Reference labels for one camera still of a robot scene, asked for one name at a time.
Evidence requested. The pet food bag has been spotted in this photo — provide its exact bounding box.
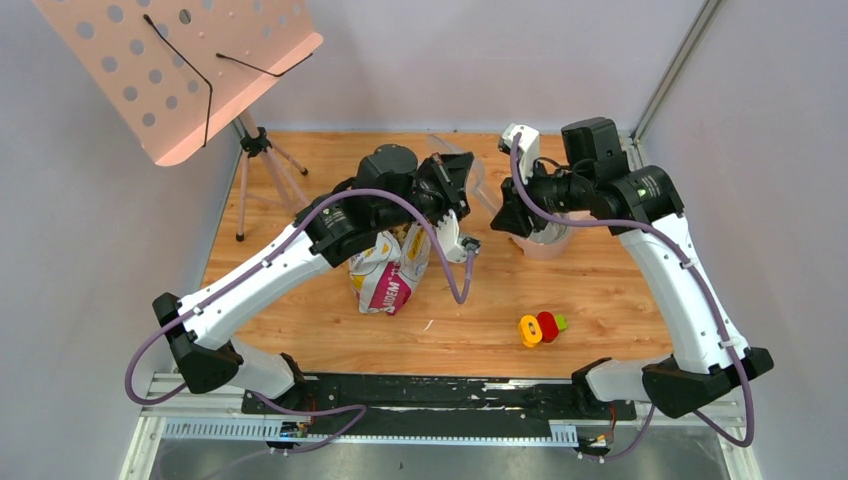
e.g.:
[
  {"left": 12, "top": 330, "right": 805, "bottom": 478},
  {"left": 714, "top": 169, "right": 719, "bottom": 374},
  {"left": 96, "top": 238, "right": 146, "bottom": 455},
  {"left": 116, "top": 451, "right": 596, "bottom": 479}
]
[{"left": 348, "top": 223, "right": 431, "bottom": 315}]

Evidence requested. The clear plastic scoop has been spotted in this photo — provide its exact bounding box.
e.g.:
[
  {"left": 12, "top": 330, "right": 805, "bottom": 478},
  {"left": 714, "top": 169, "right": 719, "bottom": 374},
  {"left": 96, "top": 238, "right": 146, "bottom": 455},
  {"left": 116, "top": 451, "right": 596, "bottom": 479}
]
[{"left": 427, "top": 133, "right": 511, "bottom": 223}]

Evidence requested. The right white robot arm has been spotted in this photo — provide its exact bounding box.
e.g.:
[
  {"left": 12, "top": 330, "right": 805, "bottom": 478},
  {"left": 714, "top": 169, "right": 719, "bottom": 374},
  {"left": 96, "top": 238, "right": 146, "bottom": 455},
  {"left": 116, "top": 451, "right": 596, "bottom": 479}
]
[{"left": 491, "top": 117, "right": 774, "bottom": 418}]

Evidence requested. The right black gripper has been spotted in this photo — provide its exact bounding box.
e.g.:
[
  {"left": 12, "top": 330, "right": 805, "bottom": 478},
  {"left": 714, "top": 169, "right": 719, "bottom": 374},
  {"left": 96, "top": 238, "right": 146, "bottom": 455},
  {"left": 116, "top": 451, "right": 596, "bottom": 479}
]
[{"left": 491, "top": 156, "right": 593, "bottom": 238}]

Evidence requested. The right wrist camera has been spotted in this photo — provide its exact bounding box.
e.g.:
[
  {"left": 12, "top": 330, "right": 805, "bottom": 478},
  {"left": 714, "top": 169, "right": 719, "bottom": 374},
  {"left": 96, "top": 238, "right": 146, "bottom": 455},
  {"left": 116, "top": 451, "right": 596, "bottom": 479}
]
[{"left": 498, "top": 123, "right": 540, "bottom": 186}]

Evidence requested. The pink music stand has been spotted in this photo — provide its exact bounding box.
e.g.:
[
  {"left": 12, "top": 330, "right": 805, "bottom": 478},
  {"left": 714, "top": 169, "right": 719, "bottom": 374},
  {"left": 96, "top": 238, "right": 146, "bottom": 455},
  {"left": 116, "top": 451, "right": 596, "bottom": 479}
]
[{"left": 38, "top": 0, "right": 323, "bottom": 210}]

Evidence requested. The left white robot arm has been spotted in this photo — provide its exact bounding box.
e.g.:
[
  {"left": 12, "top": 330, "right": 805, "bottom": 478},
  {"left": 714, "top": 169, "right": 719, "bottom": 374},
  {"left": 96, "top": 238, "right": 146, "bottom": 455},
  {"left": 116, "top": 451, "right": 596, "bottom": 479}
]
[{"left": 153, "top": 144, "right": 480, "bottom": 413}]

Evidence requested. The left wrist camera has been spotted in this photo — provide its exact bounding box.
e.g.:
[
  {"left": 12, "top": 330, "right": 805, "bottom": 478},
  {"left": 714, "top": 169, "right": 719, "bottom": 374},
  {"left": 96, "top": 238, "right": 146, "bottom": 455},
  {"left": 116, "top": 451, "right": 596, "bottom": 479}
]
[{"left": 435, "top": 210, "right": 481, "bottom": 264}]

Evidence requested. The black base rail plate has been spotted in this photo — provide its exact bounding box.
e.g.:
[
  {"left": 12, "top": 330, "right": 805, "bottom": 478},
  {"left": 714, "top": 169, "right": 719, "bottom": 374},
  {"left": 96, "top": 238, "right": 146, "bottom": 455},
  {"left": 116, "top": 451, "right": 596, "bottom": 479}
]
[{"left": 283, "top": 372, "right": 637, "bottom": 439}]

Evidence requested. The pink double pet bowl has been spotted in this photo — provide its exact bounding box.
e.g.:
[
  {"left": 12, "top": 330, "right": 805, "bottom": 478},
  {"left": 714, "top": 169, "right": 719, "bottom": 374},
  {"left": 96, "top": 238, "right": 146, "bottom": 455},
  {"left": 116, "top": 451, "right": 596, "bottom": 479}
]
[{"left": 508, "top": 222, "right": 580, "bottom": 260}]

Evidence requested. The colourful stacking toy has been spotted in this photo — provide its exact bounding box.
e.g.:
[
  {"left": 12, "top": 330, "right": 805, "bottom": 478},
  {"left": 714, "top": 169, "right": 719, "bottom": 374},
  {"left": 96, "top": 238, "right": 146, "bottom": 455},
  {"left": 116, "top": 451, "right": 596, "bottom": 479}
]
[{"left": 517, "top": 311, "right": 568, "bottom": 348}]

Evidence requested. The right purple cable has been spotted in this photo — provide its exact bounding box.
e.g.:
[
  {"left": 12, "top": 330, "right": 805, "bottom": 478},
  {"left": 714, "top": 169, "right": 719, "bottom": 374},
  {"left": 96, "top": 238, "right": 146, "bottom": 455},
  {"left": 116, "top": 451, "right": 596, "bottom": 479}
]
[{"left": 508, "top": 132, "right": 757, "bottom": 463}]

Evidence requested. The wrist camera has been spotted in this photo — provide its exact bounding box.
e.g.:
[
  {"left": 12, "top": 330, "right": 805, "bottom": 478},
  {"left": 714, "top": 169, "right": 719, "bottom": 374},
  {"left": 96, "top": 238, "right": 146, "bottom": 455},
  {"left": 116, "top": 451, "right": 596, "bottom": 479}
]
[
  {"left": 498, "top": 123, "right": 540, "bottom": 186},
  {"left": 435, "top": 210, "right": 481, "bottom": 264}
]

